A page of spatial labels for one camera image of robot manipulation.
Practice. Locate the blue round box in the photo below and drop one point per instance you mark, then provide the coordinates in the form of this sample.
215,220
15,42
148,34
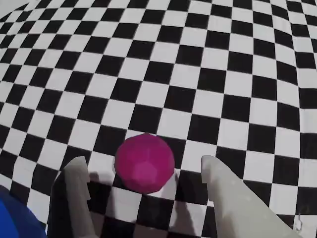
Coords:
15,218

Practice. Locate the thin white gripper finger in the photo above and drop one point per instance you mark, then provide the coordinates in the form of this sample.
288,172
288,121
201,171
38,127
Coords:
76,198

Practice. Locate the wide white gripper finger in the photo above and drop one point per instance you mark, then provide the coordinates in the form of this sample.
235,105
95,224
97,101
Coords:
237,210

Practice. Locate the pink faceted ball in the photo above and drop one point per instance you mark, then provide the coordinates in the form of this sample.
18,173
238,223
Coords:
146,166

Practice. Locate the black white checkered cloth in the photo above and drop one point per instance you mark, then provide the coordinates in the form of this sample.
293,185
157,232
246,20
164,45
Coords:
173,74

